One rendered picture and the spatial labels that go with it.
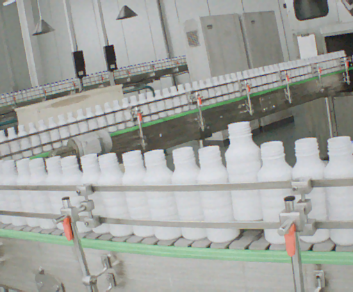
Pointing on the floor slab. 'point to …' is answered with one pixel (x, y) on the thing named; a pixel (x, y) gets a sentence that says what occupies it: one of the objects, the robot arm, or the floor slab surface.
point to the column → (30, 43)
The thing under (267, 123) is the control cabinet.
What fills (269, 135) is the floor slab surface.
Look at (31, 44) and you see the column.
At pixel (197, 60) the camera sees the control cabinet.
